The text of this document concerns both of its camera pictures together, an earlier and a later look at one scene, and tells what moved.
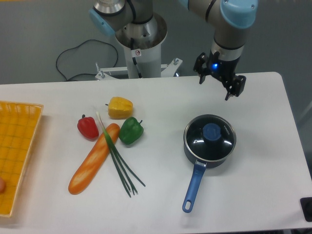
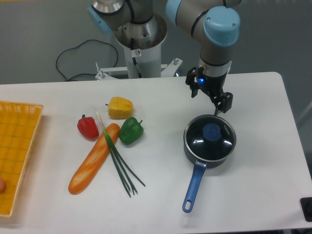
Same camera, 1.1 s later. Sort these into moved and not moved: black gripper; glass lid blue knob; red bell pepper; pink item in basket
Moved: black gripper
Not moved: pink item in basket; glass lid blue knob; red bell pepper
